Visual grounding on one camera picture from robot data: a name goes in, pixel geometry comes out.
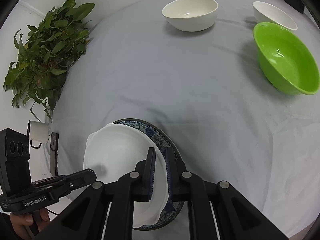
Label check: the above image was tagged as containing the large white scalloped plate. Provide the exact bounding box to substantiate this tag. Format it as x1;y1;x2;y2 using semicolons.
84;124;169;228

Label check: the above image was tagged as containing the cream ceramic bowl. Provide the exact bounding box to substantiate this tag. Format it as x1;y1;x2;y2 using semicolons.
162;0;219;32

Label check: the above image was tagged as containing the blue white patterned plate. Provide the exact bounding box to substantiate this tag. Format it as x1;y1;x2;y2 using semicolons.
113;118;184;231

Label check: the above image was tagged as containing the white mug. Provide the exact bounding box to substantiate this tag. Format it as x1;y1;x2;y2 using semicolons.
27;120;50;149

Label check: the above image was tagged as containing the green leafy pothos plant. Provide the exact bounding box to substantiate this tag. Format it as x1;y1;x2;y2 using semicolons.
3;0;95;119

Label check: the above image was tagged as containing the green plastic bowl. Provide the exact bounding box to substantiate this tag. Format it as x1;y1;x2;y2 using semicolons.
253;22;319;95

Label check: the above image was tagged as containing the small white ceramic bowl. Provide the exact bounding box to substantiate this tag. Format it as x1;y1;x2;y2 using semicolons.
252;1;298;31

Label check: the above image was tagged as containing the grey tablecloth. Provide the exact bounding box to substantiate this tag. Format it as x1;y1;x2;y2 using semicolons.
51;0;319;236

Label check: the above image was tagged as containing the person's left hand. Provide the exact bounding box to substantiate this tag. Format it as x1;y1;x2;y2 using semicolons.
9;208;50;239

